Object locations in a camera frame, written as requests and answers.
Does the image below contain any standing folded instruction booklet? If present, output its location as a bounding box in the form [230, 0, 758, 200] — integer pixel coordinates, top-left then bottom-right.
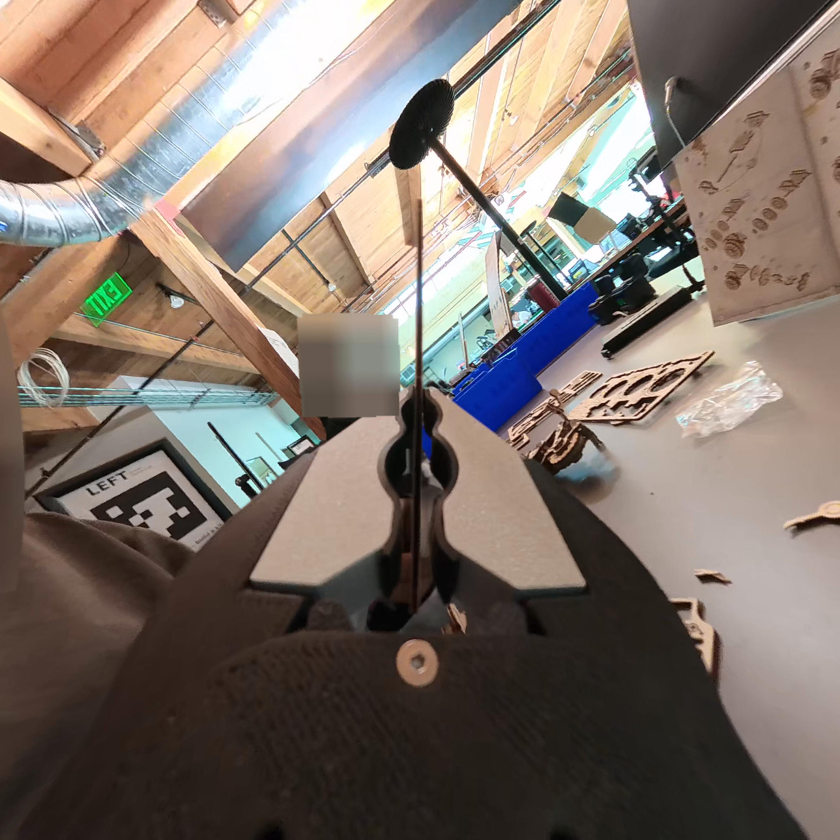
[675, 46, 840, 327]

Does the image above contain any framed black-white marker sign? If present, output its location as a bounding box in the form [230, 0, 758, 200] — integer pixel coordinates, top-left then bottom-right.
[34, 438, 232, 553]

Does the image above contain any person's brown sweatshirt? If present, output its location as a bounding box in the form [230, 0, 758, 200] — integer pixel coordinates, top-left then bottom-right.
[0, 512, 198, 840]

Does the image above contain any rectangular metal duct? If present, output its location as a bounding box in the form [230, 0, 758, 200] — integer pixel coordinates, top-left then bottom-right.
[178, 0, 546, 271]

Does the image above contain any wooden gear model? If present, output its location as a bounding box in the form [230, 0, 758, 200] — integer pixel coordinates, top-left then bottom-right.
[527, 388, 606, 475]

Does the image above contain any key-shaped wooden piece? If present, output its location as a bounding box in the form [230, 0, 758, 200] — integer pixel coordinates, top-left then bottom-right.
[783, 500, 840, 531]

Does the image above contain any black light panel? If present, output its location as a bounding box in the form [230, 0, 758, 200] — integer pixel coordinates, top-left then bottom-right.
[548, 192, 592, 227]

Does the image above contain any tan cardboard panel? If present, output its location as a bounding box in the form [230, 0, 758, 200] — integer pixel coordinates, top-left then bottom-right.
[574, 206, 619, 247]

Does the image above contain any wooden sheet with rectangular slots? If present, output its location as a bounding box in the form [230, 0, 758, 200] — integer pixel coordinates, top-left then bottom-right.
[412, 199, 424, 610]

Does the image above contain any black stand base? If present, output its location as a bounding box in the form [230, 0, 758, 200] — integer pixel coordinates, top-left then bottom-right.
[602, 285, 694, 360]

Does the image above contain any white cable coil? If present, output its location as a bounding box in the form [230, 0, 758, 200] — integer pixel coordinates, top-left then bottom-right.
[17, 346, 70, 409]

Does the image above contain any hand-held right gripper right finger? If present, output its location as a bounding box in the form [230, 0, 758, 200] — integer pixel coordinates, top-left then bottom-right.
[425, 387, 588, 613]

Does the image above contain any spiral metal duct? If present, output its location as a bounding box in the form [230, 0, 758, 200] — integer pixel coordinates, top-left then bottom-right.
[0, 0, 368, 249]

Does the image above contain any green exit sign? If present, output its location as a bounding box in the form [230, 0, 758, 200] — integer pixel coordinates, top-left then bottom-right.
[80, 271, 133, 328]

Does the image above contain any grey desk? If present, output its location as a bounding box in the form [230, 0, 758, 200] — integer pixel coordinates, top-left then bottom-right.
[499, 289, 840, 840]

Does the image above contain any blue plastic bin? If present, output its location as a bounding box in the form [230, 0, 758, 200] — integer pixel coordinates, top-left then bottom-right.
[515, 283, 599, 378]
[451, 361, 544, 431]

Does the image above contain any clear crumpled plastic bag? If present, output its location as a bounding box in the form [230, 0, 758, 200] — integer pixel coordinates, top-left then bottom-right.
[675, 361, 784, 438]

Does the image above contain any wooden sheet with thin strips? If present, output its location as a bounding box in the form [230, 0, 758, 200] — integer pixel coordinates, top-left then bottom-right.
[507, 369, 602, 450]

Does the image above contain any wooden sheet with round holes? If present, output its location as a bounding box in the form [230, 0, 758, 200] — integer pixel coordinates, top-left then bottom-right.
[581, 351, 716, 427]

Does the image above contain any black desk monitor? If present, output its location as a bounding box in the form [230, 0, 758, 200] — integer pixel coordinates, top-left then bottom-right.
[626, 0, 811, 173]

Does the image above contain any black round lamp stand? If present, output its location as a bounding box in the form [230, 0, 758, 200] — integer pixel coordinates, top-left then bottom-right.
[387, 79, 568, 299]

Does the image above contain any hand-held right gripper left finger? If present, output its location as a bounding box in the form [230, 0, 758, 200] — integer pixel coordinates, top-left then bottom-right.
[249, 387, 421, 618]

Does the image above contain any small slotted wooden piece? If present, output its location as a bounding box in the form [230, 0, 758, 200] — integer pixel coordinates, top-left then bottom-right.
[668, 597, 721, 680]

